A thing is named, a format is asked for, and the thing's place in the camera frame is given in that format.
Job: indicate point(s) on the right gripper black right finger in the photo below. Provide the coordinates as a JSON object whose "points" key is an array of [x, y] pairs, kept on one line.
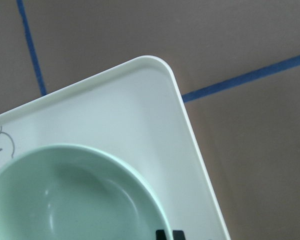
{"points": [[178, 232]]}

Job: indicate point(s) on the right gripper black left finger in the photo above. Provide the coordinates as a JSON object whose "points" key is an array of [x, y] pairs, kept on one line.
{"points": [[162, 233]]}

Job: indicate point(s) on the green bowl on tray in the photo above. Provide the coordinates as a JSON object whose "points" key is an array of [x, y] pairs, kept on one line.
{"points": [[72, 192]]}

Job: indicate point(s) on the white bear print tray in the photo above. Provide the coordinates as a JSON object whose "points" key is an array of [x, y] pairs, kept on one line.
{"points": [[135, 112]]}

